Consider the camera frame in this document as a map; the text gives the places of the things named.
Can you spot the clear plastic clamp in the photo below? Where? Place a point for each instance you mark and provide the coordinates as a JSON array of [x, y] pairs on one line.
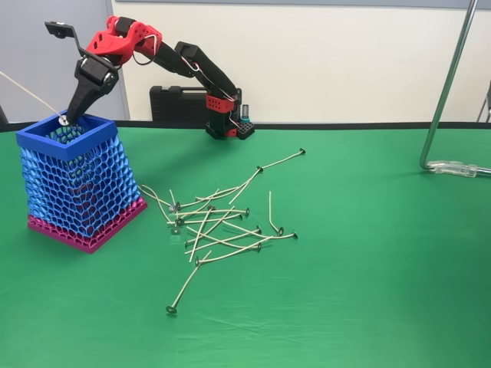
[[452, 168]]

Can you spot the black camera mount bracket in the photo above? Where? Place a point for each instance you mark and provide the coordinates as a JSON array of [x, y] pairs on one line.
[[61, 30]]

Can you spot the bent metal stand pole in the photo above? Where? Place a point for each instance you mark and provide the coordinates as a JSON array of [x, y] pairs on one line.
[[448, 82]]

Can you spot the black plastic tool case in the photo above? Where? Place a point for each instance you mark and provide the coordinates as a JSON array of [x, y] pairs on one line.
[[169, 105]]

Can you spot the black chair frame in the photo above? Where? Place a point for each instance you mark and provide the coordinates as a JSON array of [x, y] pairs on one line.
[[488, 100]]

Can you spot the beige candle wick metal disc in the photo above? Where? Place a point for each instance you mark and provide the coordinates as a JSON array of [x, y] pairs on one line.
[[177, 203], [197, 261], [196, 198], [280, 231], [258, 230], [171, 309], [186, 242], [209, 207], [245, 186], [294, 235], [63, 121], [175, 230], [247, 211], [179, 221], [302, 151], [259, 247], [241, 217], [172, 208]]

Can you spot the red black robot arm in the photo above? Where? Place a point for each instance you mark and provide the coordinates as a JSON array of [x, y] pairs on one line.
[[215, 74]]

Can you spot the blue magenta lattice basket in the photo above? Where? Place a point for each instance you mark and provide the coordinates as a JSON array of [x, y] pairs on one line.
[[42, 142]]

